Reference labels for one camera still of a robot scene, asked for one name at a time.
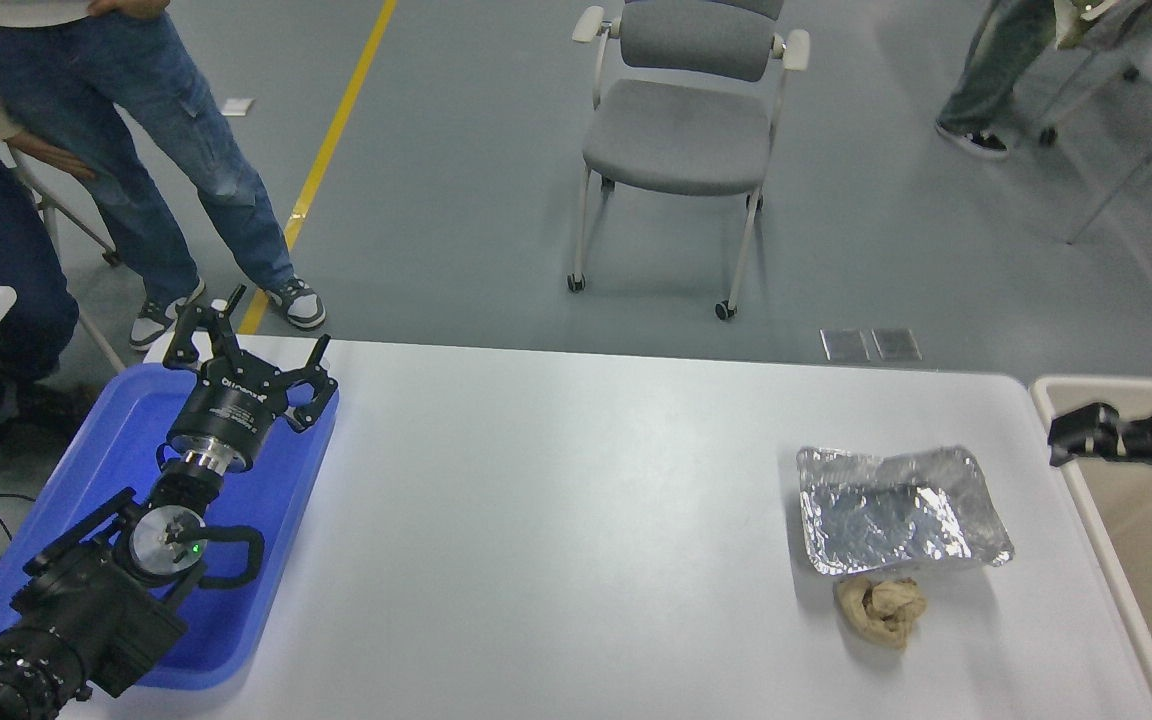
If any metal floor plate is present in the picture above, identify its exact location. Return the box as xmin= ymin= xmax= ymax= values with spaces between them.
xmin=871 ymin=327 xmax=923 ymax=361
xmin=820 ymin=327 xmax=870 ymax=362

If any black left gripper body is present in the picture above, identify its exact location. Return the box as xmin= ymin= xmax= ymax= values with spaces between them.
xmin=166 ymin=365 xmax=289 ymax=473

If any crumpled foil tray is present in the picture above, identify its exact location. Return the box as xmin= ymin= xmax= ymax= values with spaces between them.
xmin=796 ymin=445 xmax=1016 ymax=579

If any seated person's hand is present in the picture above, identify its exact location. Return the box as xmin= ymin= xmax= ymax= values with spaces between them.
xmin=9 ymin=132 xmax=98 ymax=183

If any white frame chair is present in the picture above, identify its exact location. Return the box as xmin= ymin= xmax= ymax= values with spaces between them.
xmin=0 ymin=140 xmax=127 ymax=373

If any grey padded office chair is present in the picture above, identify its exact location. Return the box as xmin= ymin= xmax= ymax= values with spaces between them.
xmin=566 ymin=0 xmax=814 ymax=321

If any crumpled tan paper ball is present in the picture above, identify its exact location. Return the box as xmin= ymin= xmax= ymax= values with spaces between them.
xmin=833 ymin=578 xmax=928 ymax=652

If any olive garment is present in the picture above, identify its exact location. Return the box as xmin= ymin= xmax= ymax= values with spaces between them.
xmin=1054 ymin=0 xmax=1152 ymax=51

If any standing person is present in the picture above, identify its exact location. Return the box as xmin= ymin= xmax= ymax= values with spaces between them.
xmin=0 ymin=0 xmax=327 ymax=351

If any standing person's hand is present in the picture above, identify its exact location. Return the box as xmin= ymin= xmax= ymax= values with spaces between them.
xmin=86 ymin=0 xmax=173 ymax=22

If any blue plastic tray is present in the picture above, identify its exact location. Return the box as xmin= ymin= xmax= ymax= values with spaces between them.
xmin=0 ymin=360 xmax=341 ymax=693

